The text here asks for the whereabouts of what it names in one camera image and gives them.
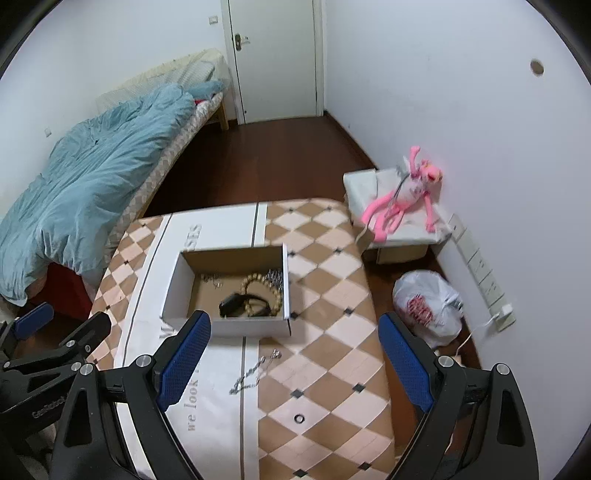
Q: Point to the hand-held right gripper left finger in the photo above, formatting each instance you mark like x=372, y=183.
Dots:
x=184, y=357

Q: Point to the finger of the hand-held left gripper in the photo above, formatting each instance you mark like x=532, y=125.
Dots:
x=32, y=319
x=90, y=330

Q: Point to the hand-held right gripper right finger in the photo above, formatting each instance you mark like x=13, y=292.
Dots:
x=406, y=364

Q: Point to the white cardboard box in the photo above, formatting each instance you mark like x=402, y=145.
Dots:
x=254, y=327

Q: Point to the red bed base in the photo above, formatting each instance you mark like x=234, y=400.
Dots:
x=62, y=288

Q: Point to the white plastic bag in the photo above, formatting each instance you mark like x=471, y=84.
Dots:
x=425, y=304

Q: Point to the black wrist band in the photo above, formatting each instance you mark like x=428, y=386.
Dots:
x=228, y=304

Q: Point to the brown checkered tablecloth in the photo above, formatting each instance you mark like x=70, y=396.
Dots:
x=323, y=295

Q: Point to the white charger plug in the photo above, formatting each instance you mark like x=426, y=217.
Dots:
x=504, y=311

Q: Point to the white power strip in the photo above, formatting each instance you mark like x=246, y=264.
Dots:
x=480, y=270

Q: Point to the blue duvet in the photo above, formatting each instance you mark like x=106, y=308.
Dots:
x=101, y=170

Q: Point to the pink plush toy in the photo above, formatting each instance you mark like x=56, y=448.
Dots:
x=406, y=196

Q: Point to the white box stool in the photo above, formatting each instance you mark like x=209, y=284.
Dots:
x=364, y=189

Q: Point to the bed with patterned mattress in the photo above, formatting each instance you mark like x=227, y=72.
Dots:
x=180, y=138

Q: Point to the white pillow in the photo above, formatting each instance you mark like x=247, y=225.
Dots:
x=201, y=64

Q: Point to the white door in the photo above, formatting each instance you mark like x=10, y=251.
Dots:
x=277, y=60

